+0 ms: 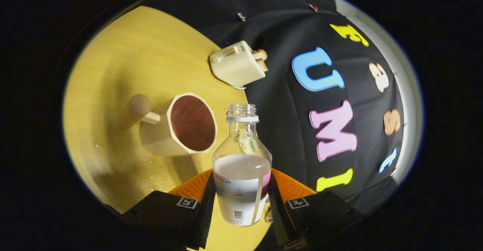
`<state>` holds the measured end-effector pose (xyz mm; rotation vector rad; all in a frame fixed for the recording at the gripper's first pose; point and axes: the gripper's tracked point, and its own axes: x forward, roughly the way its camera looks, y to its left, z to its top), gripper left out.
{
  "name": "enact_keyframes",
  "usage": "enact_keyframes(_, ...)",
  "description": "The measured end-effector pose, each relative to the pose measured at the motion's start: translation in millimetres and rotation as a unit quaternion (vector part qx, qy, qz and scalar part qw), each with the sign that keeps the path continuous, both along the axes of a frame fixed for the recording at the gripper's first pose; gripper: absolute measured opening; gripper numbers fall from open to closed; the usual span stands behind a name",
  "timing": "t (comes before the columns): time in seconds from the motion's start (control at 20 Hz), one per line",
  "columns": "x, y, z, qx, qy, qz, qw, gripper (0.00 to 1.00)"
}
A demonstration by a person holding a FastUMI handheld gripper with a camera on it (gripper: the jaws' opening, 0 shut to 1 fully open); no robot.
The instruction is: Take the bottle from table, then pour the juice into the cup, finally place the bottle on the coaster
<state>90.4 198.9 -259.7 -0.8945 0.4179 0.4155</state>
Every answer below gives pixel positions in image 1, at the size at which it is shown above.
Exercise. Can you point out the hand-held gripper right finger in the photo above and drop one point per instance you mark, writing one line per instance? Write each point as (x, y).
(279, 220)

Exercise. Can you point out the wooden table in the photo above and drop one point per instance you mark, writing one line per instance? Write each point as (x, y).
(124, 54)

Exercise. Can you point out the clear juice bottle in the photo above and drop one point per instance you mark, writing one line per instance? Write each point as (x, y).
(241, 168)

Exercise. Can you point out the orange cloth clip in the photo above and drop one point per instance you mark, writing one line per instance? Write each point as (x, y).
(313, 8)

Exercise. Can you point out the toast slice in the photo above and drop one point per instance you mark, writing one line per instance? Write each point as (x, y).
(263, 66)
(259, 54)

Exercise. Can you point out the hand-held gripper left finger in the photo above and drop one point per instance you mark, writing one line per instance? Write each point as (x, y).
(205, 220)

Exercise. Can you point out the cream toaster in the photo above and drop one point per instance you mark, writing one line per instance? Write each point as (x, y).
(236, 66)

